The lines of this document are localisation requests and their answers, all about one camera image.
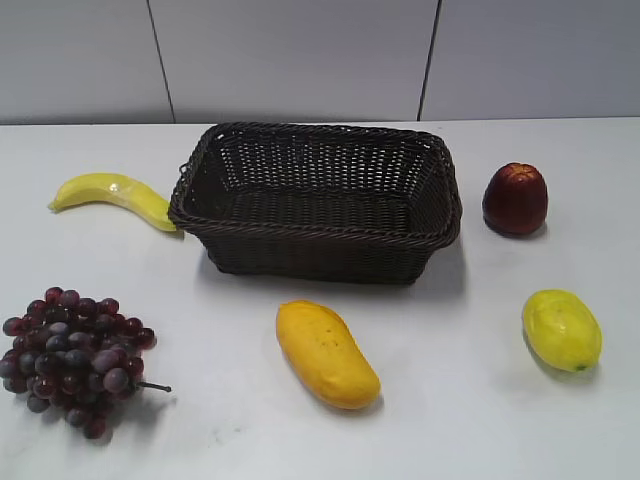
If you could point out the yellow banana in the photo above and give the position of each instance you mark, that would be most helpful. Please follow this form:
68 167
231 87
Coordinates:
115 189

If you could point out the yellow lemon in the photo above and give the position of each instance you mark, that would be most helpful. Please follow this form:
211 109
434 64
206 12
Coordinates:
562 330

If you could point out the purple grape bunch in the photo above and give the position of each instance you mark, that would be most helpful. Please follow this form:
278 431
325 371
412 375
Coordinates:
76 355

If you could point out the dark woven wicker basket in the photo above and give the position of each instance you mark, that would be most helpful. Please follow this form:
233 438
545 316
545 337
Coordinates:
333 203

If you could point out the yellow mango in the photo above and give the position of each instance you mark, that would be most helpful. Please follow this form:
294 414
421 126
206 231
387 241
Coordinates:
325 356

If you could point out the dark red apple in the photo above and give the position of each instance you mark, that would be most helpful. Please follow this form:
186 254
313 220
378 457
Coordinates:
515 201

